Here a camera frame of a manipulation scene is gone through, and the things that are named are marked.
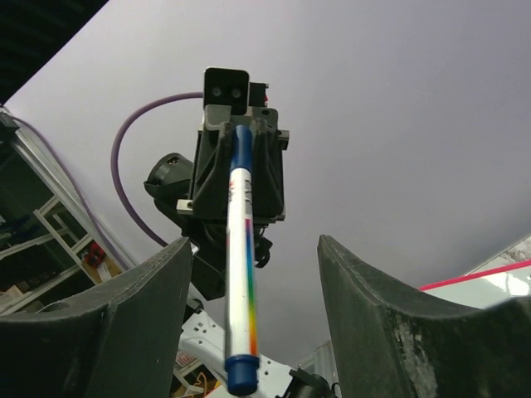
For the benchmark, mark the pink-framed whiteboard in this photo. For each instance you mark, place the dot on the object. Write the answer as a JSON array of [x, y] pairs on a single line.
[[486, 287]]

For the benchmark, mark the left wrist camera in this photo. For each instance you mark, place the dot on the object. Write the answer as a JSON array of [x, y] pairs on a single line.
[[228, 87]]

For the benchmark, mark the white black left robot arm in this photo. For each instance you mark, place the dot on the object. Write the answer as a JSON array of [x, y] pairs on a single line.
[[168, 182]]

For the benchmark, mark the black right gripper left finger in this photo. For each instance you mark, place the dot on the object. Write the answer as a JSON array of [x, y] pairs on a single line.
[[117, 339]]

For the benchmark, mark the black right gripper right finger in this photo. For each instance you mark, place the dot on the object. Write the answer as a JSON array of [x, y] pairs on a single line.
[[392, 340]]

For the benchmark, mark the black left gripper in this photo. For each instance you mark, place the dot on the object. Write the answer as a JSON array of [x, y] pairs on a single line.
[[209, 186]]

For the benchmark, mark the blue white marker pen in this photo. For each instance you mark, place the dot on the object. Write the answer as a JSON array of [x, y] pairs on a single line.
[[242, 359]]

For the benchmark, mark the metal shelving rack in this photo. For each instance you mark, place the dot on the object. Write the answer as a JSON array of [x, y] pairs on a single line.
[[65, 217]]

